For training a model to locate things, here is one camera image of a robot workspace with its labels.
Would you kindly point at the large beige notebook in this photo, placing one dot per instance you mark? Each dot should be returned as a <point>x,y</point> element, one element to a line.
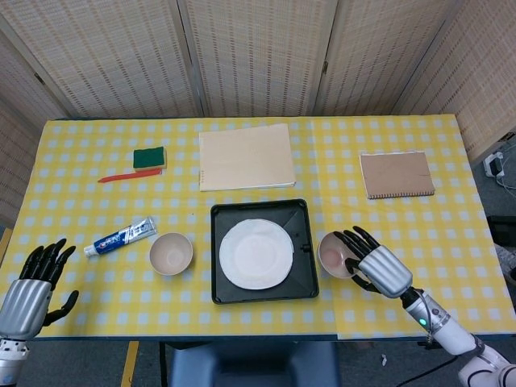
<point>246,157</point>

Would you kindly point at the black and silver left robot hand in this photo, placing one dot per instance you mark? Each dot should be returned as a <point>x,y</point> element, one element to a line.
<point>24,308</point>

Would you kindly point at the green and yellow sponge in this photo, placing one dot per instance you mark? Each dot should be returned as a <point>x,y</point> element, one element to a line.
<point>148,158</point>

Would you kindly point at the black square plastic tray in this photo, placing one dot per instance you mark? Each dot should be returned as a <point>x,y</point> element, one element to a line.
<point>225,294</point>

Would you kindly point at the brown spiral notebook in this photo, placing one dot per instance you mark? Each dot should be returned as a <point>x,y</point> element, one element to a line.
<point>397,175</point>

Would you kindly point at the white and silver right robot arm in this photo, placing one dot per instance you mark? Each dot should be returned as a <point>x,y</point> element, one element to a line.
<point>451,336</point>

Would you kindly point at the white round plate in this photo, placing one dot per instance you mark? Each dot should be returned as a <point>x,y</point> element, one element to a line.
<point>256,254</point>

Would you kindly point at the woven folding screen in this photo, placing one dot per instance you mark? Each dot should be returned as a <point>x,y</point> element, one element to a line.
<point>258,56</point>

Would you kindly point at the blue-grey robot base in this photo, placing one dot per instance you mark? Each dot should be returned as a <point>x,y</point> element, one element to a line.
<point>254,367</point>

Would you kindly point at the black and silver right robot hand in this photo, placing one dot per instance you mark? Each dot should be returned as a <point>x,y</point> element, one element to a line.
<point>385,272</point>

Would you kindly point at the white power adapter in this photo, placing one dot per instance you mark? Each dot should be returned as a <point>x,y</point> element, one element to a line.
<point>495,164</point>

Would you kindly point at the beige bowl with pink bottom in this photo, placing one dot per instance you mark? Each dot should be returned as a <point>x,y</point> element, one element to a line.
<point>330,254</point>

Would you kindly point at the blue and white toothpaste tube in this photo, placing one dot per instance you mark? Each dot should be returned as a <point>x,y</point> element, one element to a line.
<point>117,240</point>

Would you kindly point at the plain beige bowl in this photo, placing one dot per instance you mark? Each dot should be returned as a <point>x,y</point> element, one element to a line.
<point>171,254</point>

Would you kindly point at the black box on floor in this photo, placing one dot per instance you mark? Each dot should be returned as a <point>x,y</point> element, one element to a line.
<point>500,230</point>

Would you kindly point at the yellow checked tablecloth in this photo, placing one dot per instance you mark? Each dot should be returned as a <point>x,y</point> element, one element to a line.
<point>121,298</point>

